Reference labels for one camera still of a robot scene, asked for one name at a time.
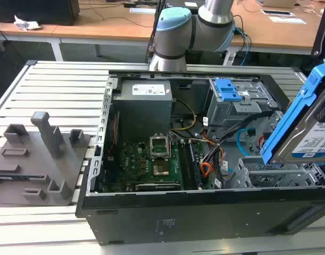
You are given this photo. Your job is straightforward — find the yellow power wires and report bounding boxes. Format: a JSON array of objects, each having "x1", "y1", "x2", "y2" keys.
[{"x1": 169, "y1": 98, "x2": 197, "y2": 132}]

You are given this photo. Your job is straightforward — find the hard disk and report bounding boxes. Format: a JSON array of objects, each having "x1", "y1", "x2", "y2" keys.
[{"x1": 260, "y1": 59, "x2": 325, "y2": 167}]

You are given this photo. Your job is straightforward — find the blue cable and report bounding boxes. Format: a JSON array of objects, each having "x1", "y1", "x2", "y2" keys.
[{"x1": 235, "y1": 25, "x2": 253, "y2": 66}]

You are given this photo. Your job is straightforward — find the black RAM slot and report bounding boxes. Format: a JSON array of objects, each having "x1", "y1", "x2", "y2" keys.
[{"x1": 177, "y1": 142, "x2": 203, "y2": 190}]

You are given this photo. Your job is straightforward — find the green motherboard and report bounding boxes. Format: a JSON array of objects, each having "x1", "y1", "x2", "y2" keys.
[{"x1": 102, "y1": 132, "x2": 214, "y2": 192}]

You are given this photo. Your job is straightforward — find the crumpled white paper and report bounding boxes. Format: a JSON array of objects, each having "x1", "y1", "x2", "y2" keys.
[{"x1": 13, "y1": 15, "x2": 43, "y2": 31}]

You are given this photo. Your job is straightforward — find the wooden desk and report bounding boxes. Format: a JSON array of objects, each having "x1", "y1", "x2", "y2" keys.
[{"x1": 0, "y1": 0, "x2": 325, "y2": 62}]

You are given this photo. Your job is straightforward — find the grey power supply unit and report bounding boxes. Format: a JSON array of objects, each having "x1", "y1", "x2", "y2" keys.
[{"x1": 111, "y1": 79, "x2": 177, "y2": 135}]

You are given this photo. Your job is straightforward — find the black disk wire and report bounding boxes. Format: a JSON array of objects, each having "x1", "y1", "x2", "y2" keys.
[{"x1": 201, "y1": 110, "x2": 275, "y2": 161}]

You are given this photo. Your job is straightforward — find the metal drive cage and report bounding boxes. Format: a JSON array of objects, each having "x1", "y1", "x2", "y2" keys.
[{"x1": 205, "y1": 78, "x2": 283, "y2": 137}]

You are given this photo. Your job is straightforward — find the metal socket cover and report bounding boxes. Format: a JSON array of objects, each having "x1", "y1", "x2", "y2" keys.
[{"x1": 149, "y1": 132, "x2": 170, "y2": 158}]

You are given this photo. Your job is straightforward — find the orange wire bundle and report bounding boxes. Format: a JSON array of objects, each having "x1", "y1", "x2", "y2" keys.
[{"x1": 200, "y1": 161, "x2": 219, "y2": 178}]

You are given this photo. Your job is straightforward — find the black box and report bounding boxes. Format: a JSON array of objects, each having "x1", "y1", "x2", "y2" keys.
[{"x1": 0, "y1": 0, "x2": 81, "y2": 27}]

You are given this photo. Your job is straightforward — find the grey parts rack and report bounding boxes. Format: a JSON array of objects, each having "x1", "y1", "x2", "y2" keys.
[{"x1": 0, "y1": 111, "x2": 93, "y2": 207}]

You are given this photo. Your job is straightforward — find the black open PC case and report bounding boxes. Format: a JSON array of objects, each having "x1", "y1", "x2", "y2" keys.
[{"x1": 75, "y1": 69, "x2": 325, "y2": 245}]

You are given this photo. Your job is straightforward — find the CPU socket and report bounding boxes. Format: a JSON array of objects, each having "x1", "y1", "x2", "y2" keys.
[{"x1": 152, "y1": 163, "x2": 171, "y2": 177}]

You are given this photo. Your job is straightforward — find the blue drive cage latch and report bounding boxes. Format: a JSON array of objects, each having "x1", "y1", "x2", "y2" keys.
[{"x1": 215, "y1": 77, "x2": 244, "y2": 103}]

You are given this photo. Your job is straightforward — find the blue disk wire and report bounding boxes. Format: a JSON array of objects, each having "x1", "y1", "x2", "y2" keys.
[{"x1": 236, "y1": 128, "x2": 262, "y2": 158}]

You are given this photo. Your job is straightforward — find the black expansion slot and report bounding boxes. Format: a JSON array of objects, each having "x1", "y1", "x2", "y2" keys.
[{"x1": 135, "y1": 181, "x2": 184, "y2": 191}]

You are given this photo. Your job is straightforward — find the white paper sheet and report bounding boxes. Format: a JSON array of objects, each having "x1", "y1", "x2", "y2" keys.
[
  {"x1": 268, "y1": 15, "x2": 307, "y2": 25},
  {"x1": 129, "y1": 7, "x2": 157, "y2": 15}
]

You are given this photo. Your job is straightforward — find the metal disk bay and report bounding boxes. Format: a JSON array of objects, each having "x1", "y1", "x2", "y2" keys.
[{"x1": 230, "y1": 156, "x2": 325, "y2": 190}]

